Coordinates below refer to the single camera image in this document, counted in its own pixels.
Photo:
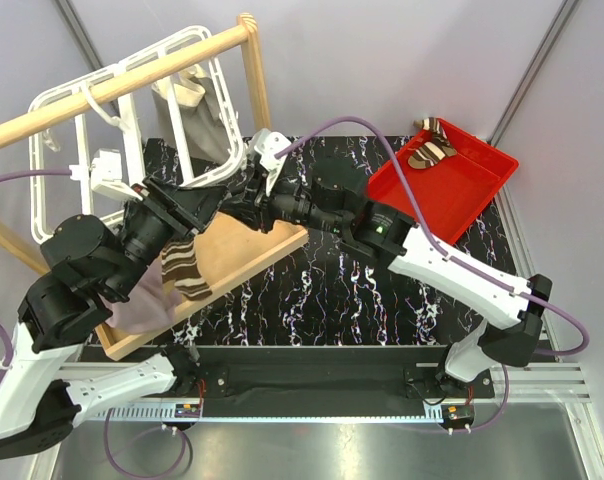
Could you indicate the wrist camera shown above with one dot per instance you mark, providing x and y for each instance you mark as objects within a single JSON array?
[
  {"x": 263, "y": 150},
  {"x": 103, "y": 175}
]

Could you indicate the red plastic tray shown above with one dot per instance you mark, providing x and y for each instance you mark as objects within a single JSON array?
[{"x": 452, "y": 194}]

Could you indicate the white plastic sock hanger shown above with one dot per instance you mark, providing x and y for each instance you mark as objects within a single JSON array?
[{"x": 126, "y": 122}]

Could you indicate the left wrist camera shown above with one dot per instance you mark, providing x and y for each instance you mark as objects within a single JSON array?
[{"x": 103, "y": 175}]

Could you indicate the aluminium rail frame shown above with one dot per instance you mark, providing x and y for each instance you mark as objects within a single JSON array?
[{"x": 448, "y": 418}]

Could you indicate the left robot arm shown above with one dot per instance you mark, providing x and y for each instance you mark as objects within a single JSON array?
[{"x": 91, "y": 268}]

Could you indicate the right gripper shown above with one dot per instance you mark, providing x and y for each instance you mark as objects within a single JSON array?
[{"x": 253, "y": 206}]

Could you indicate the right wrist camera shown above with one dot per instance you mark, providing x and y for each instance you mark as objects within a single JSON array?
[{"x": 263, "y": 150}]

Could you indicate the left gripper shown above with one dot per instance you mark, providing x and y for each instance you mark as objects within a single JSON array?
[{"x": 190, "y": 209}]

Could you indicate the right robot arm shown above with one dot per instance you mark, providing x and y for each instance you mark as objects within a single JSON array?
[{"x": 336, "y": 202}]

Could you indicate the brown striped sock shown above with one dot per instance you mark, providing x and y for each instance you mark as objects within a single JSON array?
[
  {"x": 179, "y": 267},
  {"x": 438, "y": 148}
]

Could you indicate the lilac sock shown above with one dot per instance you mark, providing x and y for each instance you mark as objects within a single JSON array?
[{"x": 151, "y": 305}]

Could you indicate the grey beige hanging sock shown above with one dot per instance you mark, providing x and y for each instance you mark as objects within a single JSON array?
[{"x": 205, "y": 133}]

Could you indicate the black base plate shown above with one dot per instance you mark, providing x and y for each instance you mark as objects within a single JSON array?
[{"x": 314, "y": 384}]

